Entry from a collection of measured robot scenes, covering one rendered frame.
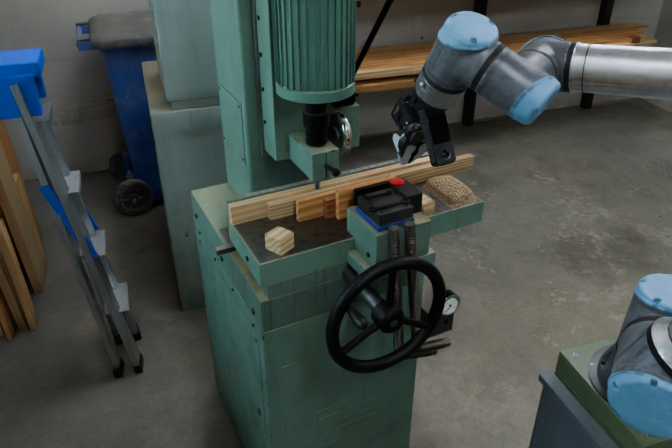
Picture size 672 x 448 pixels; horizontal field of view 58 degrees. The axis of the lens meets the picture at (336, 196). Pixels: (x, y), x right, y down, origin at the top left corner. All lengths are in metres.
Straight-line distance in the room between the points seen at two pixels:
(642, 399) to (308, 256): 0.69
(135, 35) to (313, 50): 1.82
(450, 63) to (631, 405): 0.69
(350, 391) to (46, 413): 1.14
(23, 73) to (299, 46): 0.90
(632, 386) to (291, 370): 0.75
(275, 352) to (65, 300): 1.55
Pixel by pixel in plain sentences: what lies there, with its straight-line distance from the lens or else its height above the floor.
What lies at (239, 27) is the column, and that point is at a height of 1.31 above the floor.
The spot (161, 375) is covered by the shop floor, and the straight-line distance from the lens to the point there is 2.39.
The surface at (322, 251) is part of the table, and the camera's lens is 1.35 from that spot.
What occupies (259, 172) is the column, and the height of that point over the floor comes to 0.93.
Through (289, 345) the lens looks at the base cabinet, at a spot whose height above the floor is 0.65.
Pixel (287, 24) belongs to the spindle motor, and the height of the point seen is 1.36.
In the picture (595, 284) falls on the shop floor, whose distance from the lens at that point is 2.94.
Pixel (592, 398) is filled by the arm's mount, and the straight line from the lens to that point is 1.54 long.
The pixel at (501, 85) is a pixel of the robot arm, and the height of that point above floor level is 1.33.
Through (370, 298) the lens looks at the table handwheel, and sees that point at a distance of 1.32.
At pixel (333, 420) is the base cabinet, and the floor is 0.34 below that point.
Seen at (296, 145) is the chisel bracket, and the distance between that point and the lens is 1.44.
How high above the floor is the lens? 1.65
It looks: 29 degrees down
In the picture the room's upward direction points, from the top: straight up
